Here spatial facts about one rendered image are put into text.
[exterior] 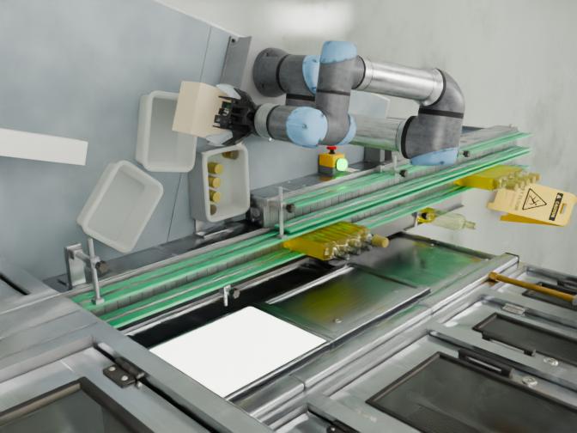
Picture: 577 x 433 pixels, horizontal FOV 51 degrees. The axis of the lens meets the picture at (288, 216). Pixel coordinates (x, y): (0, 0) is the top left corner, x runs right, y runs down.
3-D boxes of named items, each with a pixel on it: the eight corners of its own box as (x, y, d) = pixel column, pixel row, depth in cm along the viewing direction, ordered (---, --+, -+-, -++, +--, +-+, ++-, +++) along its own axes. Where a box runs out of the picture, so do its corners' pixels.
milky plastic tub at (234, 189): (191, 218, 192) (208, 224, 186) (185, 149, 186) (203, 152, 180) (233, 206, 204) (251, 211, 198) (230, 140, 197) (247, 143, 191)
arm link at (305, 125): (329, 148, 126) (300, 146, 120) (292, 142, 133) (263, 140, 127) (334, 110, 124) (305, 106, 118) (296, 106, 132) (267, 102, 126)
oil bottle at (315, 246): (282, 246, 206) (329, 263, 192) (282, 231, 205) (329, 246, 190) (294, 242, 210) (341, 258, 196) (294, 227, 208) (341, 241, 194)
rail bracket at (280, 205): (263, 234, 198) (290, 242, 190) (261, 184, 193) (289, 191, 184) (270, 232, 200) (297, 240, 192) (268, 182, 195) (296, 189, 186)
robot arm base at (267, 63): (256, 43, 184) (279, 43, 177) (290, 52, 194) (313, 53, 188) (249, 93, 186) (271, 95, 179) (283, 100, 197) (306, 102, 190)
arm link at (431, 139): (300, 95, 188) (471, 114, 158) (294, 143, 191) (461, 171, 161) (277, 92, 179) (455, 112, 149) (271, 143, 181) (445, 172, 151)
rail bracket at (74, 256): (57, 286, 162) (100, 312, 146) (49, 226, 157) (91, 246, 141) (75, 280, 165) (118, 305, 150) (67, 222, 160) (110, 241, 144)
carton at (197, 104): (181, 81, 145) (200, 82, 140) (232, 96, 157) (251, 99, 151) (172, 130, 146) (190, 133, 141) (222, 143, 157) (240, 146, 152)
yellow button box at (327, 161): (318, 172, 231) (332, 174, 226) (318, 152, 229) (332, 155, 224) (330, 168, 236) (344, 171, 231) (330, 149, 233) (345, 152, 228)
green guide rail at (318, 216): (273, 228, 201) (290, 233, 195) (273, 224, 200) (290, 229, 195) (517, 147, 317) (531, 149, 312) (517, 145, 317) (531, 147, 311)
